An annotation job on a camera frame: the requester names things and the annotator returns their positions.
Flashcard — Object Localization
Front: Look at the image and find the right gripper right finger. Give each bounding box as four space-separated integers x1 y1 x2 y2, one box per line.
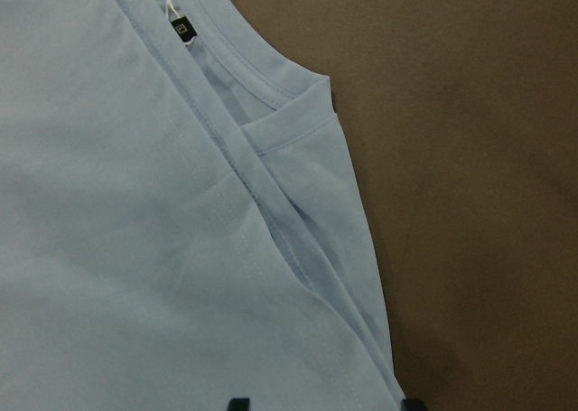
402 398 425 411

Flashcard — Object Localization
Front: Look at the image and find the light blue t-shirt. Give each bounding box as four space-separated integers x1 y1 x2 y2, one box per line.
1 0 405 410

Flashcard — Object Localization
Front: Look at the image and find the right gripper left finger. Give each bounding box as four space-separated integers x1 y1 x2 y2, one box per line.
228 397 250 411

